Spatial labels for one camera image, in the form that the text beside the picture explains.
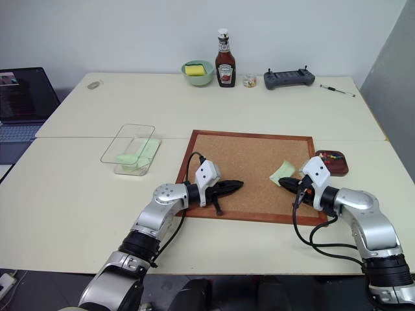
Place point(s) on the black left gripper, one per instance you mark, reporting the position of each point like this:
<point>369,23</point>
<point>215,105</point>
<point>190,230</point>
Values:
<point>215,191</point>

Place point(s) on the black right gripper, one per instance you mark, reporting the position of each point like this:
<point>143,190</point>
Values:
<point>306,196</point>

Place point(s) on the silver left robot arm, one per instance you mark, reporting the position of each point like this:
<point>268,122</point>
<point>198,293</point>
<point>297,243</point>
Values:
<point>162,207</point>

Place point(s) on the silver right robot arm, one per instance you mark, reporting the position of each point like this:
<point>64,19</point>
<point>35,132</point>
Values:
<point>373,223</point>

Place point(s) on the brown wooden tray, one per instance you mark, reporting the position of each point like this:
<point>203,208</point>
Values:
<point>340,169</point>

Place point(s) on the flat green sticky note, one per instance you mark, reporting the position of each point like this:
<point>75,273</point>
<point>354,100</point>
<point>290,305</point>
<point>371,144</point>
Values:
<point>149,149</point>

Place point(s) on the clear plastic box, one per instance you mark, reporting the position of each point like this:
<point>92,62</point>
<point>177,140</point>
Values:
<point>129,142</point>

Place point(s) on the wood-framed cork board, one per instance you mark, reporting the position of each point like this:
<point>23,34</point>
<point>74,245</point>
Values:
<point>246,155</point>

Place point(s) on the black and silver pen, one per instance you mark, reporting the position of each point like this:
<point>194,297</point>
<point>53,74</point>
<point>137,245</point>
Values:
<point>337,90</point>

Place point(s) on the grey handheld controller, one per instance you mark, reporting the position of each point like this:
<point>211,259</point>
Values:
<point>288,79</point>

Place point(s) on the small clear pushpin jar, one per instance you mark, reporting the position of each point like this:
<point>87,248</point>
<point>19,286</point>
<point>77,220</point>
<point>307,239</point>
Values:
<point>250,81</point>

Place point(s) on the light green bowl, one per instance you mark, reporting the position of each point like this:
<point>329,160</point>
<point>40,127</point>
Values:
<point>197,81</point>

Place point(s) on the ketchup bottle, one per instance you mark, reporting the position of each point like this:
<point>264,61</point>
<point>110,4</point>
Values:
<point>225,69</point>

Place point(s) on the yellow sponge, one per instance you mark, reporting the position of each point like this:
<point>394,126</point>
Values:
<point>194,70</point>

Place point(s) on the small clear oval object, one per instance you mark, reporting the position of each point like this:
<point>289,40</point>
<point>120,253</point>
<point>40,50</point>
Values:
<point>94,85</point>

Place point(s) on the dark laptop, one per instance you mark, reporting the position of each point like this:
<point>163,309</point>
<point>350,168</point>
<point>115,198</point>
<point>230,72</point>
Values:
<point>26,97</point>

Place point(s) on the white power strip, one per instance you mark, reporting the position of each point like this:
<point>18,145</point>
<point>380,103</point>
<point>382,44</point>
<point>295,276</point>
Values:
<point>6,282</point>

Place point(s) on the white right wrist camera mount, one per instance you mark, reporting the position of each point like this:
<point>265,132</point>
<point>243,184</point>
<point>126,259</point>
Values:
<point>316,170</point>

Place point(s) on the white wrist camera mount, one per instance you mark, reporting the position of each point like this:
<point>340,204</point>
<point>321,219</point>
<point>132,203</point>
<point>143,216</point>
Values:
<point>316,170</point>
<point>206,173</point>

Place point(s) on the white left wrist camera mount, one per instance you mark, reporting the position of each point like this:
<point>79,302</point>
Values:
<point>206,173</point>

